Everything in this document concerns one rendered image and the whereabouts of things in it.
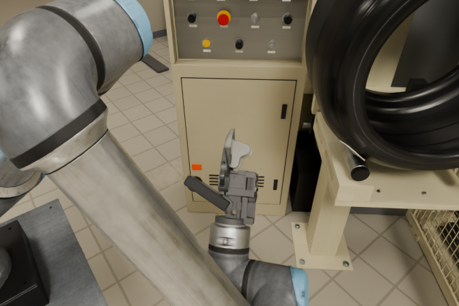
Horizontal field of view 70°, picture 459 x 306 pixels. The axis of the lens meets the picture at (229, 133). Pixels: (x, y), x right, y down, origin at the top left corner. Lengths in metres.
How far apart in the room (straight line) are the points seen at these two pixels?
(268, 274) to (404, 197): 0.46
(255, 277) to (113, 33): 0.51
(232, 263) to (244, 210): 0.11
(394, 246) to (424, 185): 0.93
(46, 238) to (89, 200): 0.80
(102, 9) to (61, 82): 0.12
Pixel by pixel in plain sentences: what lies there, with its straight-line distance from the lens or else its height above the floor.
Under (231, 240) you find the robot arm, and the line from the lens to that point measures 0.72.
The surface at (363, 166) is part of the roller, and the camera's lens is 0.86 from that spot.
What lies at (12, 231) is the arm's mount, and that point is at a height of 0.69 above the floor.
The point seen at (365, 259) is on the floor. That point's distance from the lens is 1.85.
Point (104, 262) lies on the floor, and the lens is 1.83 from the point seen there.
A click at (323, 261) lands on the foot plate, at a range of 1.77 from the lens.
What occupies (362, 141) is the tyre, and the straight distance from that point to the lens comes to 0.79.
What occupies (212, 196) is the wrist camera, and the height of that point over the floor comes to 0.92.
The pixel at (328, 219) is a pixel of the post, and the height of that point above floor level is 0.28.
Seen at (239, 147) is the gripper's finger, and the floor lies 1.00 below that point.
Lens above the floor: 1.46
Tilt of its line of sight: 36 degrees down
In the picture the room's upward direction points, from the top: straight up
